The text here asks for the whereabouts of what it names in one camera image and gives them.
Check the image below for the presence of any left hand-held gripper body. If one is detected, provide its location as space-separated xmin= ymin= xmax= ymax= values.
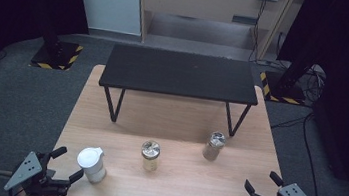
xmin=3 ymin=147 xmax=75 ymax=196

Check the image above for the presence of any white-lidded glass salt jar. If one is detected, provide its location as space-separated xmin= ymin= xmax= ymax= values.
xmin=74 ymin=144 xmax=111 ymax=186

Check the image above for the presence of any glass jar with film-wrapped lid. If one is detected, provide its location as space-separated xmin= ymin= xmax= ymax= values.
xmin=200 ymin=129 xmax=229 ymax=164

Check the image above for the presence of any black metal-legged shelf rack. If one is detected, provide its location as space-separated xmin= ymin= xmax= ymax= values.
xmin=93 ymin=41 xmax=265 ymax=141

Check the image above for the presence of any smooth silver-lidded glass jar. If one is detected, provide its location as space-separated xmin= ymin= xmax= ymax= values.
xmin=138 ymin=139 xmax=163 ymax=174

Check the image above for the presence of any black stand with striped base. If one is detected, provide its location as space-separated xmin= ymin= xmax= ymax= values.
xmin=256 ymin=52 xmax=316 ymax=108
xmin=28 ymin=10 xmax=89 ymax=74

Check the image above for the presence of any long black floor cable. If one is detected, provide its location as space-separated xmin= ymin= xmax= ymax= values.
xmin=261 ymin=107 xmax=334 ymax=196

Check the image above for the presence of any tangled cable bundle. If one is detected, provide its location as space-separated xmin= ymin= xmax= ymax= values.
xmin=298 ymin=63 xmax=329 ymax=105

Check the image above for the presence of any black socket cable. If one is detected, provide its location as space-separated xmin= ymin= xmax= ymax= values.
xmin=247 ymin=0 xmax=269 ymax=64

